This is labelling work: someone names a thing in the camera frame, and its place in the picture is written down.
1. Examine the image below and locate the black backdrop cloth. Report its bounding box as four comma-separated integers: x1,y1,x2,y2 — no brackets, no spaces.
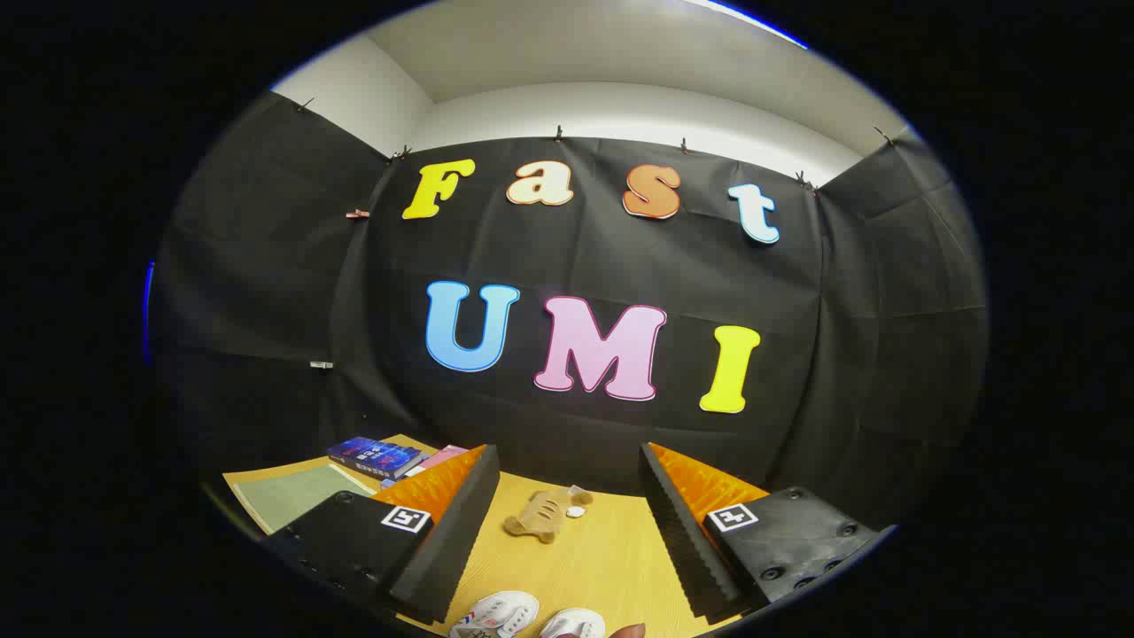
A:
151,89,989,533

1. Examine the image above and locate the pink cover book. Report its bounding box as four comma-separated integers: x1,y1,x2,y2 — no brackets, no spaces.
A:
381,444,469,489

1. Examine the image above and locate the dark blue book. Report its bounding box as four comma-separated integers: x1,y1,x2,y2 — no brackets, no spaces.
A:
326,435,429,482

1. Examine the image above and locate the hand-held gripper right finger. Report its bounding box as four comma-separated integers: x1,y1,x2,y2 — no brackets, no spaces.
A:
638,441,897,621

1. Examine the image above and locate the white canvas shoe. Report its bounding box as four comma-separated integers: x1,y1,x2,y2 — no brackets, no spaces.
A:
540,607,607,638
449,590,540,638

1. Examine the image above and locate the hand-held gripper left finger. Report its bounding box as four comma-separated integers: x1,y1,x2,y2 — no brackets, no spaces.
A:
264,443,502,624

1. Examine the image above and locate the brown plush toy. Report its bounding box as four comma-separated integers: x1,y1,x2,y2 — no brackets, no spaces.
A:
502,486,594,545

